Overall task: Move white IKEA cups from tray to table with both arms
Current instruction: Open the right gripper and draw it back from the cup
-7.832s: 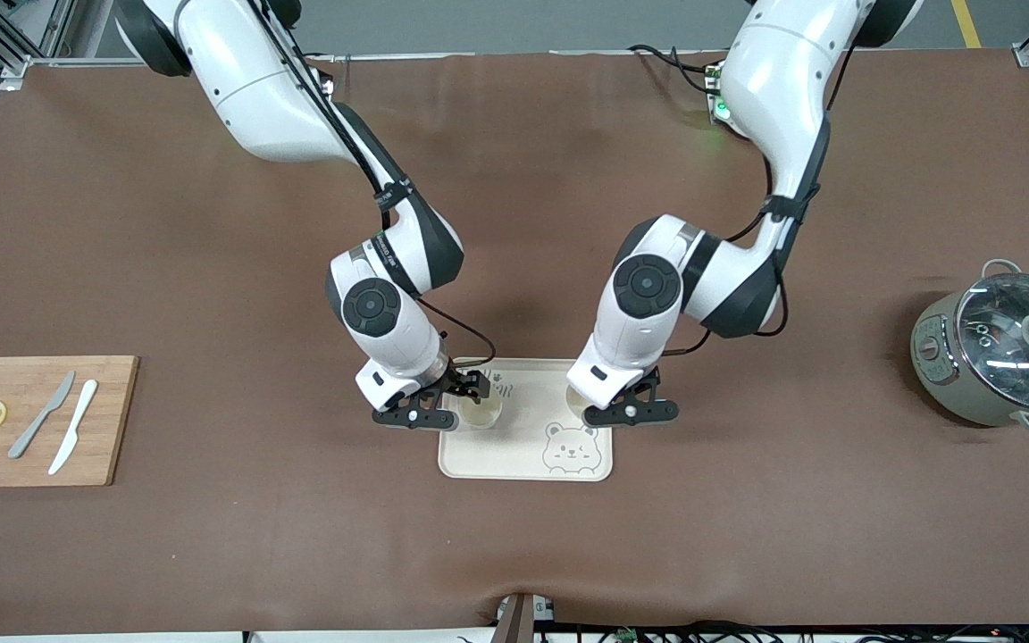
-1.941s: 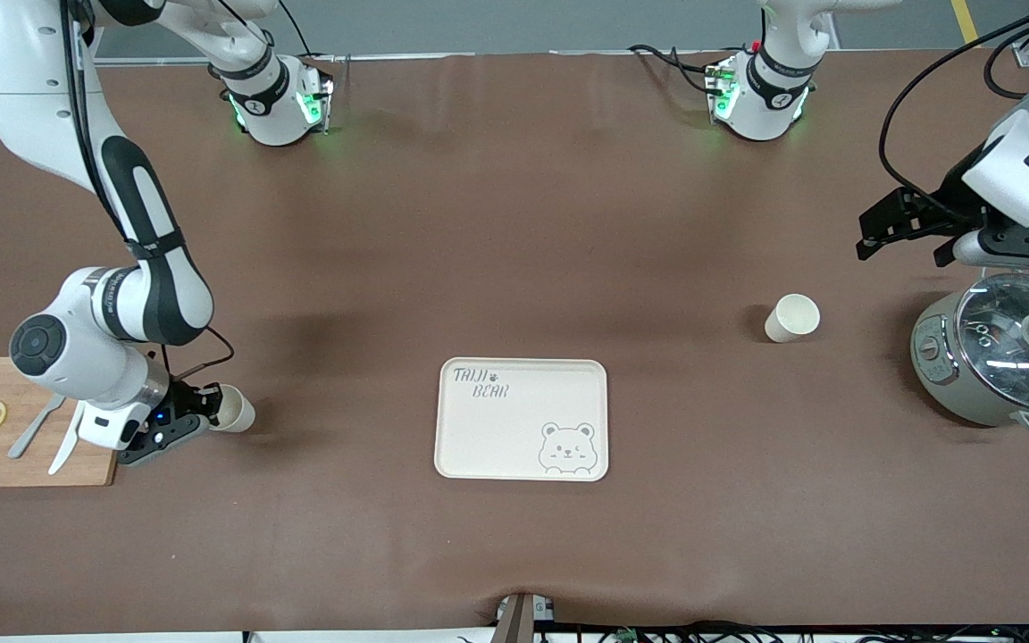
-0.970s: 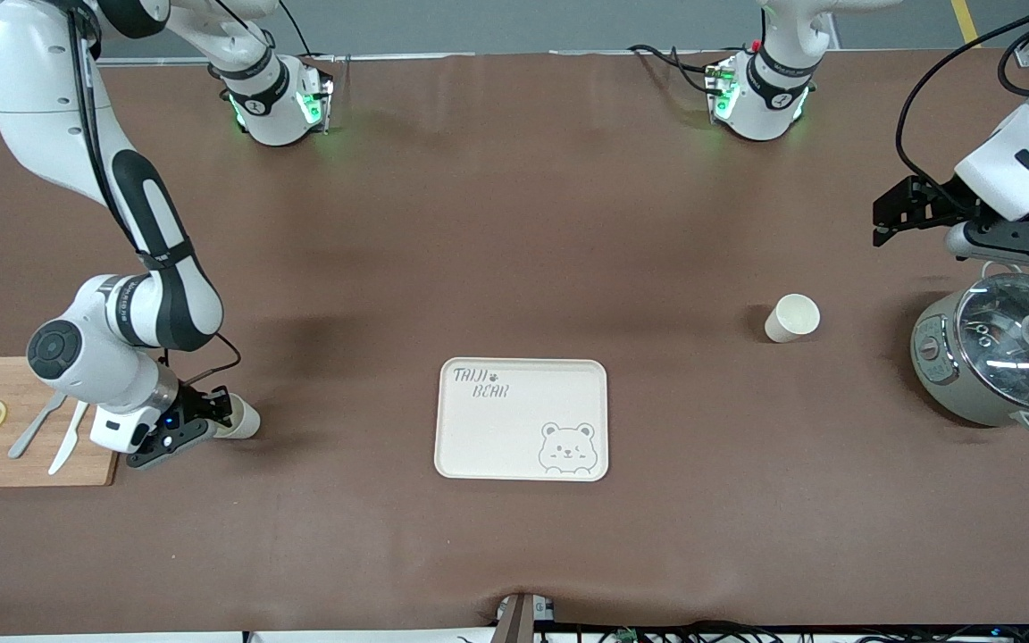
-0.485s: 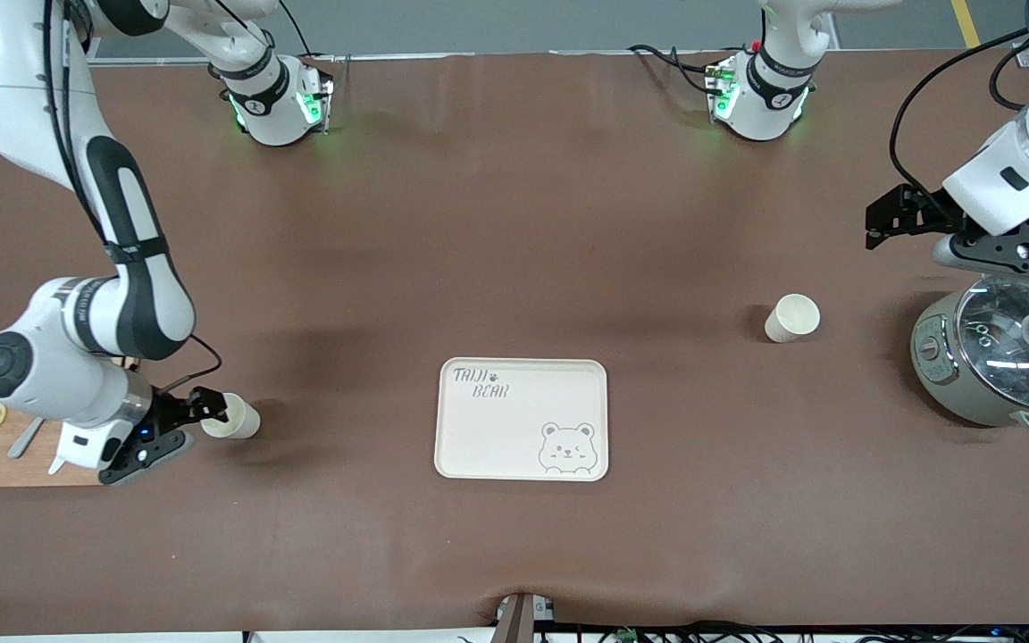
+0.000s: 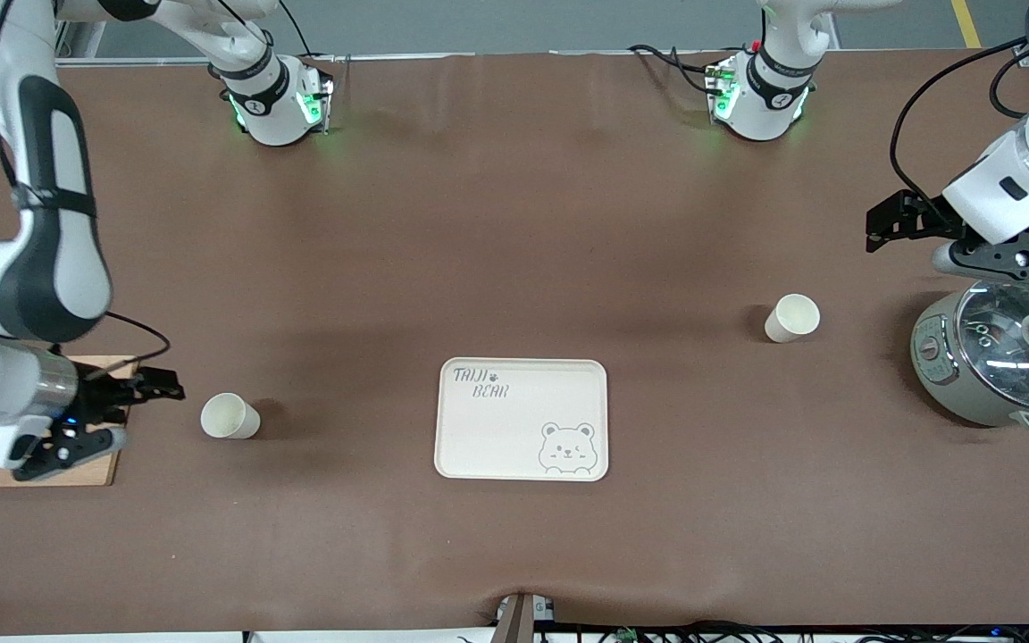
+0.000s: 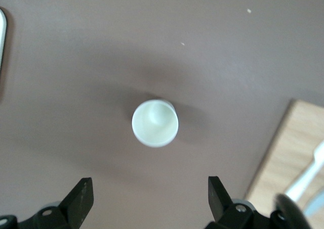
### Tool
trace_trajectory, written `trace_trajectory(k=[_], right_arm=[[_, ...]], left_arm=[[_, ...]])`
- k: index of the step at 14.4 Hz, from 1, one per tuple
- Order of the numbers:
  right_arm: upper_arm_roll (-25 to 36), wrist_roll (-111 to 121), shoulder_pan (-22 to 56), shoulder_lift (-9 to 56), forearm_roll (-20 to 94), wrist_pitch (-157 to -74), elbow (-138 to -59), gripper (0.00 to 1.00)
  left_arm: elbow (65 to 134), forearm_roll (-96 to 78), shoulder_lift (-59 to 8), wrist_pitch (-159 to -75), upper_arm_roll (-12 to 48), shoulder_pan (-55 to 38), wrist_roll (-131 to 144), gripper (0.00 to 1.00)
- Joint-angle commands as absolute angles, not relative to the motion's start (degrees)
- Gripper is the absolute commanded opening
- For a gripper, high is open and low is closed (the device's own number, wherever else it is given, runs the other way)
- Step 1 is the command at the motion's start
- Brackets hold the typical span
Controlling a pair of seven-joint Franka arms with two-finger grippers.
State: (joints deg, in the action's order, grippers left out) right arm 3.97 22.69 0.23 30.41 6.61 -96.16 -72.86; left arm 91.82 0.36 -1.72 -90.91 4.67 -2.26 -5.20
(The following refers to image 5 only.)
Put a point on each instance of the grey-green cooking pot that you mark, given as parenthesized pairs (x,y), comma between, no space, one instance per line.
(943,393)

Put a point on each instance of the beige bear print tray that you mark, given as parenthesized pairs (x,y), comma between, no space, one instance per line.
(497,446)

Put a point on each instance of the glass pot lid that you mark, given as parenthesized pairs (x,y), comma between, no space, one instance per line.
(1006,357)

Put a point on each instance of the metal table edge bracket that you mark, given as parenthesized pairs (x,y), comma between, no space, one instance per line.
(514,621)

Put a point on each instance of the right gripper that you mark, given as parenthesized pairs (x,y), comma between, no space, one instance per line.
(110,396)

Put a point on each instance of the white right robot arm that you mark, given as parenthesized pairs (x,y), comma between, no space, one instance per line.
(50,268)

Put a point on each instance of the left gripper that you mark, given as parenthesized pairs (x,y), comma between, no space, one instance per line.
(919,217)

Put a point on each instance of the wooden cutting board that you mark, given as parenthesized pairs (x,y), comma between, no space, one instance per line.
(86,473)

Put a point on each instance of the brown table mat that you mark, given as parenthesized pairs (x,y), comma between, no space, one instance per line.
(514,223)

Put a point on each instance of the white IKEA cup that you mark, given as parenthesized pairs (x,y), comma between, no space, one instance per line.
(791,317)
(227,416)

